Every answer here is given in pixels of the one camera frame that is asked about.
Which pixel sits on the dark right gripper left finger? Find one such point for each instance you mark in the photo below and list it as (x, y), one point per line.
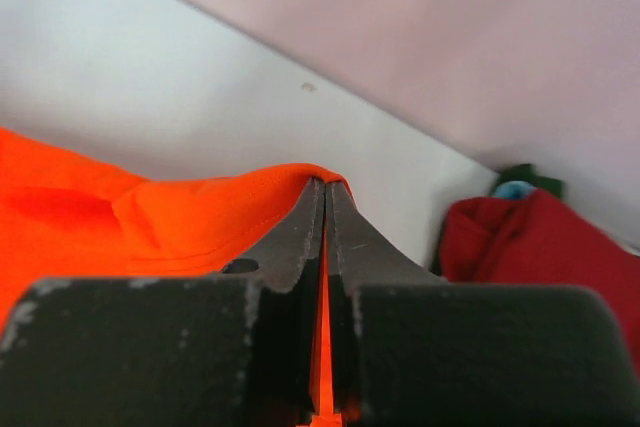
(230, 348)

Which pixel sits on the folded turquoise t shirt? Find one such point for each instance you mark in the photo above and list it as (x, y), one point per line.
(513, 190)

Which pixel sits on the folded dark green t shirt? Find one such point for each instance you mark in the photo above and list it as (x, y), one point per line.
(528, 173)

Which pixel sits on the orange t shirt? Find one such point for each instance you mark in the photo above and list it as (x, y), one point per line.
(64, 215)

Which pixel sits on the folded dark red t shirt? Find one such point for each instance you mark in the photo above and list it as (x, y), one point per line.
(539, 240)

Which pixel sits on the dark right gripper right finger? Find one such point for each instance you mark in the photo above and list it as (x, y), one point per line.
(410, 348)

